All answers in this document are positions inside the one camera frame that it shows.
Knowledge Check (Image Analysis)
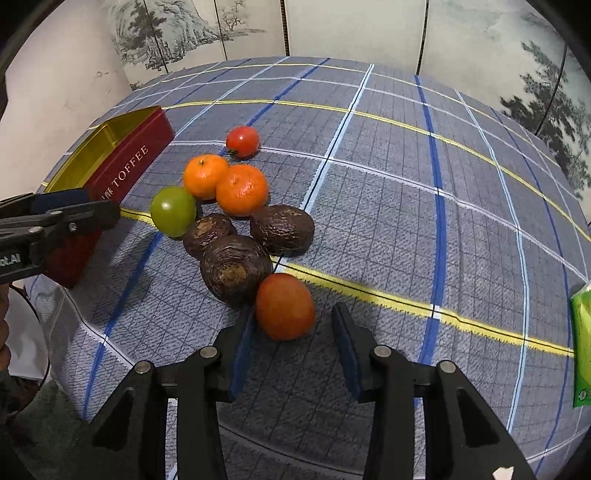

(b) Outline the ink painting folding screen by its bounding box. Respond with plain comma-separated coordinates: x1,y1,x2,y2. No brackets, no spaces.
99,0,591,199

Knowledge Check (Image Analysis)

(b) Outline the orange mandarin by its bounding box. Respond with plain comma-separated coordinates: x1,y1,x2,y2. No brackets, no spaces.
215,165,270,217
183,154,230,201

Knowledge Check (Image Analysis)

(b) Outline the red and gold tin box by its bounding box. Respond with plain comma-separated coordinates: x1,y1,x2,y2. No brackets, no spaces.
41,105,176,289

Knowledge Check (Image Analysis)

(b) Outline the green tomato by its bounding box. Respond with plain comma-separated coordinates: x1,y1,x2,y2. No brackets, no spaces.
150,186,198,238

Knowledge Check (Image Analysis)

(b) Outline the person's left hand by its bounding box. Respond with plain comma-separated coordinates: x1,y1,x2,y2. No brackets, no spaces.
0,282,12,370

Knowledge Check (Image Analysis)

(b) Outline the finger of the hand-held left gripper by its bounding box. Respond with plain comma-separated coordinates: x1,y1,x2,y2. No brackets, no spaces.
0,199,122,245
0,187,92,219

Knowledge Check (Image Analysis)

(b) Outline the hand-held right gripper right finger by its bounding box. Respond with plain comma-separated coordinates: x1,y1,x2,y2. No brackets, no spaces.
331,302,537,480

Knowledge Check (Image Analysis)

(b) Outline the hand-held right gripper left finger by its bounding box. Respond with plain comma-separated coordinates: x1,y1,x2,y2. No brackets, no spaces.
90,313,257,480

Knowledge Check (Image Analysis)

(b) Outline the green tissue packet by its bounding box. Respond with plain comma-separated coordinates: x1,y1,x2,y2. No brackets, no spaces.
570,282,591,409

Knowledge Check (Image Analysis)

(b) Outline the large red tomato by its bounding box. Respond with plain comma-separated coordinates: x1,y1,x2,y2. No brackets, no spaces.
255,272,317,341

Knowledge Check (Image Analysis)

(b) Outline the small red tomato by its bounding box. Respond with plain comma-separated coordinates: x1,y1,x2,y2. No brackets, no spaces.
225,126,262,160

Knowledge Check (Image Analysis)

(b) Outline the small brown passion fruit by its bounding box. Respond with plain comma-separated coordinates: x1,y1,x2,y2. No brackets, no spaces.
183,213,238,260

